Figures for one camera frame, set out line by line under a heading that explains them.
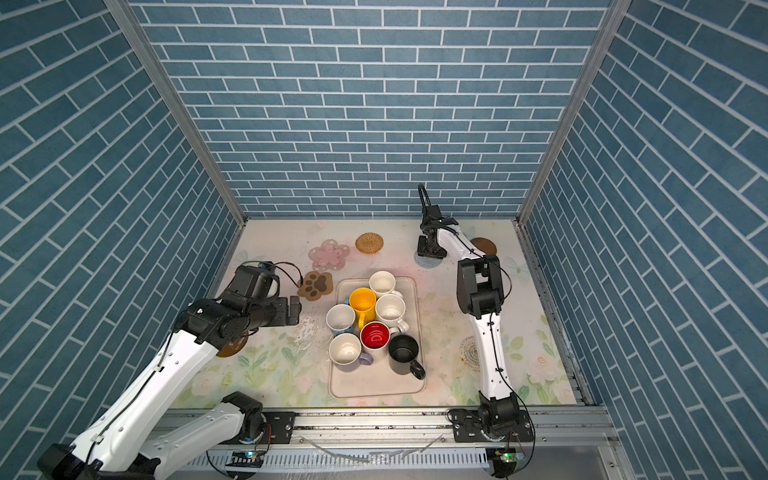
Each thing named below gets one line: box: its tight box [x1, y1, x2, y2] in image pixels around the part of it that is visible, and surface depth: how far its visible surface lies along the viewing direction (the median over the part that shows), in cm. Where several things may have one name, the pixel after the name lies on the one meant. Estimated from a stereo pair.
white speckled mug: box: [375, 294, 409, 333], surface depth 89 cm
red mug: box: [360, 320, 399, 355], surface depth 84 cm
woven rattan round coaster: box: [355, 232, 384, 255], surface depth 116 cm
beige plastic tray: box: [328, 276, 425, 399], surface depth 82 cm
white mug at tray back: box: [369, 270, 403, 298], surface depth 93 cm
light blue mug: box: [326, 297, 356, 337], surface depth 86 cm
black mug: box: [388, 334, 426, 380], surface depth 81 cm
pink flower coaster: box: [308, 239, 350, 271], surface depth 111 cm
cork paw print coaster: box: [297, 271, 334, 301], surface depth 101 cm
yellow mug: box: [350, 287, 377, 330], surface depth 90 cm
